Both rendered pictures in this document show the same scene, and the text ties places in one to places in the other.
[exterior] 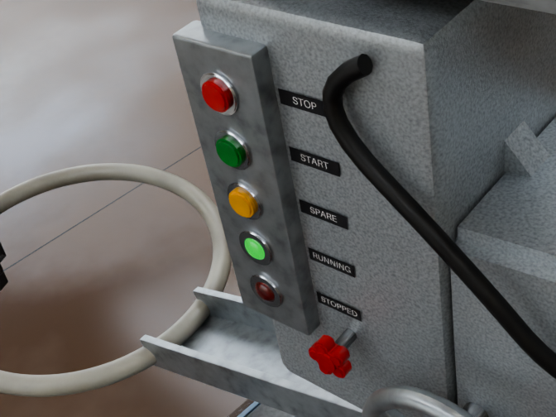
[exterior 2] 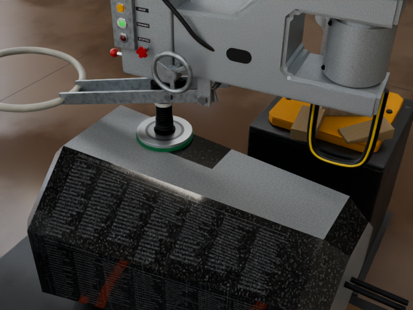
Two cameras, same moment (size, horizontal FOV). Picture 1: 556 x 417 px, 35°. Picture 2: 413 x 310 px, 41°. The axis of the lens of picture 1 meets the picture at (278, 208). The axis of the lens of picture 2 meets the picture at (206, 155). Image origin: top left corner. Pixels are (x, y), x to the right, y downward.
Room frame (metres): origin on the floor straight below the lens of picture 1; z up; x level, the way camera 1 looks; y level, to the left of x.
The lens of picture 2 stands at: (-1.08, 0.42, 2.06)
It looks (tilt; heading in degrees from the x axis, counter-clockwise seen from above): 36 degrees down; 337
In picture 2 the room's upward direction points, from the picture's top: 1 degrees clockwise
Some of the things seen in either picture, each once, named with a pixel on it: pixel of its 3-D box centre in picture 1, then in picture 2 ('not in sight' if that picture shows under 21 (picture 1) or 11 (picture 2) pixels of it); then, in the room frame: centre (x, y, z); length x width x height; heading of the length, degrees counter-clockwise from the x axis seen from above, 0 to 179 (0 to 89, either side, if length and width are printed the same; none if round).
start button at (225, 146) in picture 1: (231, 150); not in sight; (0.56, 0.03, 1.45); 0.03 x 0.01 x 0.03; 43
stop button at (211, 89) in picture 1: (218, 94); not in sight; (0.56, 0.03, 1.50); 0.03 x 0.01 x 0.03; 43
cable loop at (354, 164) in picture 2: not in sight; (342, 127); (0.12, -0.57, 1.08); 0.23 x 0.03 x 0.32; 43
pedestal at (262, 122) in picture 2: not in sight; (324, 176); (0.65, -0.95, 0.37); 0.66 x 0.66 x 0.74; 38
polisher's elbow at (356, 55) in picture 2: not in sight; (357, 43); (0.12, -0.57, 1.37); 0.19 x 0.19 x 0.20
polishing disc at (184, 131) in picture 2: not in sight; (165, 131); (0.60, -0.12, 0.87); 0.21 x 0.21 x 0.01
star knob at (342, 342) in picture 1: (338, 345); (144, 50); (0.51, -0.03, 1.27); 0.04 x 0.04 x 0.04; 43
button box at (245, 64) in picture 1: (256, 190); (123, 6); (0.57, 0.01, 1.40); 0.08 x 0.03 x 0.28; 43
